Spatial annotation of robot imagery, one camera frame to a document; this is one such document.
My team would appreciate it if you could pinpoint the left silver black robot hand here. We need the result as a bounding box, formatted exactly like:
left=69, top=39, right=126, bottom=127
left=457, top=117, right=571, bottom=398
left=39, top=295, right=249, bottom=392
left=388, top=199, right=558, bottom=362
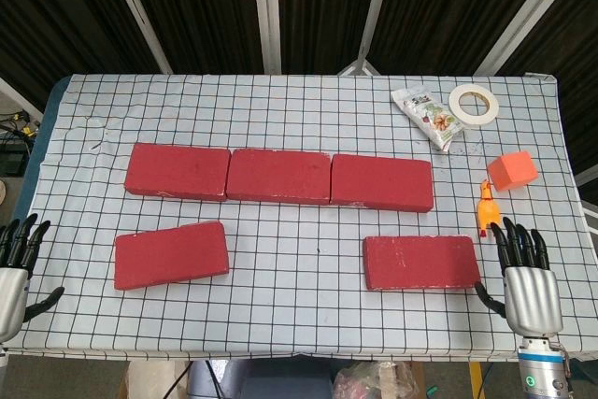
left=0, top=213, right=65, bottom=344

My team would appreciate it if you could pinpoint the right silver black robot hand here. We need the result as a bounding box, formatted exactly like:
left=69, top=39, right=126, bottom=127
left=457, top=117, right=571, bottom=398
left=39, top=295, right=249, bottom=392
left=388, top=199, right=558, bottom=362
left=474, top=216, right=564, bottom=337

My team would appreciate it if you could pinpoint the red foam brick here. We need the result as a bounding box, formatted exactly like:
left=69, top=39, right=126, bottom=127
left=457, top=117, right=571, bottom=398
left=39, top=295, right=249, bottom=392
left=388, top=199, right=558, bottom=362
left=123, top=142, right=233, bottom=203
left=225, top=148, right=332, bottom=207
left=329, top=153, right=435, bottom=213
left=363, top=235, right=482, bottom=292
left=114, top=221, right=231, bottom=292

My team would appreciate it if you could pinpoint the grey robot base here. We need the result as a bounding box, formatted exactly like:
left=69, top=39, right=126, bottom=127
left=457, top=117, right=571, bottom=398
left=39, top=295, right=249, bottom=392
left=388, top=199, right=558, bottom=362
left=186, top=359, right=335, bottom=399

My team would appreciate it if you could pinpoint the yellow rubber chicken toy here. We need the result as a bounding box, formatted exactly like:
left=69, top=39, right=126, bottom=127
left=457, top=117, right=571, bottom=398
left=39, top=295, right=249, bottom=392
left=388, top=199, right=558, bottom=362
left=476, top=178, right=503, bottom=238

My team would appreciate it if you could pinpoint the orange foam cube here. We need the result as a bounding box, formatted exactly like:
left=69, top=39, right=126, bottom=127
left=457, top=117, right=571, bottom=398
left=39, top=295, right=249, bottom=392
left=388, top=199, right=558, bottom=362
left=486, top=150, right=540, bottom=192

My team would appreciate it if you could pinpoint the black equipment box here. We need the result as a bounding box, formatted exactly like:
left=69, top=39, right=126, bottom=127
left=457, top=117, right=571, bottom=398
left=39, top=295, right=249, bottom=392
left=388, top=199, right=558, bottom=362
left=0, top=135, right=32, bottom=176

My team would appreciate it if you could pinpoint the clear plastic bag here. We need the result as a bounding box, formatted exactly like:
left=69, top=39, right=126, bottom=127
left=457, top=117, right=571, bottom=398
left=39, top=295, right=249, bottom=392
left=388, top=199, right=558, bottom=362
left=334, top=361, right=421, bottom=399

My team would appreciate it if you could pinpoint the white tape roll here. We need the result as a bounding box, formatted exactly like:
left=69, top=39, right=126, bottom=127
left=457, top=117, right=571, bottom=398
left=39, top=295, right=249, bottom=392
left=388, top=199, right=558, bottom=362
left=448, top=82, right=499, bottom=128

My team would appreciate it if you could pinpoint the white snack packet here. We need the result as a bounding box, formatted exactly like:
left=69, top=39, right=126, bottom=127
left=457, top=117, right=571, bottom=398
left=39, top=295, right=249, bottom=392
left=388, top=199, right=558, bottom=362
left=391, top=85, right=466, bottom=153

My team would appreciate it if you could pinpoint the white black checkered tablecloth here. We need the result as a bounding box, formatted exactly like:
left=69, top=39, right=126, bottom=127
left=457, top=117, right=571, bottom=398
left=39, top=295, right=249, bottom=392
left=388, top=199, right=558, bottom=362
left=0, top=73, right=598, bottom=363

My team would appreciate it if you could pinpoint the yellow black cable bundle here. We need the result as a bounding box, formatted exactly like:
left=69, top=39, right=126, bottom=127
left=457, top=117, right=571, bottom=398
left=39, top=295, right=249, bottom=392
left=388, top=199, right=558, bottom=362
left=0, top=108, right=42, bottom=138

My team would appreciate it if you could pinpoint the white metal frame post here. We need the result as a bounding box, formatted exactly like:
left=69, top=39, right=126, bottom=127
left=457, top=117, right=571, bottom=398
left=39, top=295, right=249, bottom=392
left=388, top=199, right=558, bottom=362
left=474, top=0, right=578, bottom=77
left=336, top=0, right=397, bottom=77
left=101, top=0, right=174, bottom=76
left=250, top=0, right=281, bottom=76

